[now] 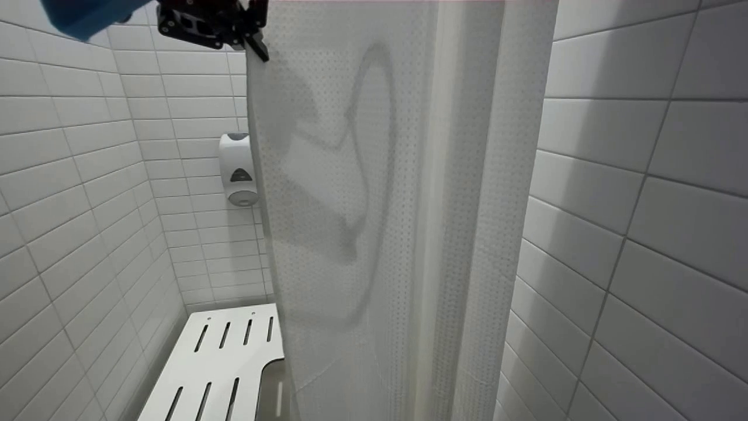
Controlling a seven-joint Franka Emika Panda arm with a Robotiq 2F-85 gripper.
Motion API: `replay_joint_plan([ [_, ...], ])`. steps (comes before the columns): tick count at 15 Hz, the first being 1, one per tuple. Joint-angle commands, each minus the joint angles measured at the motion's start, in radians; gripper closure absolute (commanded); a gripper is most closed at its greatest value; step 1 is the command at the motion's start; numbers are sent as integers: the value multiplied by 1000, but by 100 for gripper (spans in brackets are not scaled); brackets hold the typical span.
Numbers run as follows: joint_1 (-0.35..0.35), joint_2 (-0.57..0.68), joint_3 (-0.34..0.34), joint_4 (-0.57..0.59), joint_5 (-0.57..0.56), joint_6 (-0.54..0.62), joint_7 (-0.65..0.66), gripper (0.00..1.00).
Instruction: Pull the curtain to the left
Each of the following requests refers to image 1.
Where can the white slatted shower seat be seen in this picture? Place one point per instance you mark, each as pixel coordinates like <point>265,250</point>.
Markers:
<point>210,366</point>

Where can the white wall soap dispenser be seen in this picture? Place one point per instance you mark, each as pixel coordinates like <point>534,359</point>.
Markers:
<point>237,166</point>

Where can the white dotted shower curtain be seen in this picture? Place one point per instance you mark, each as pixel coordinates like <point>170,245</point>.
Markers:
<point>389,235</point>

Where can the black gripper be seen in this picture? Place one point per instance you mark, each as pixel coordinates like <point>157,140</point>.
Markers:
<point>205,18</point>

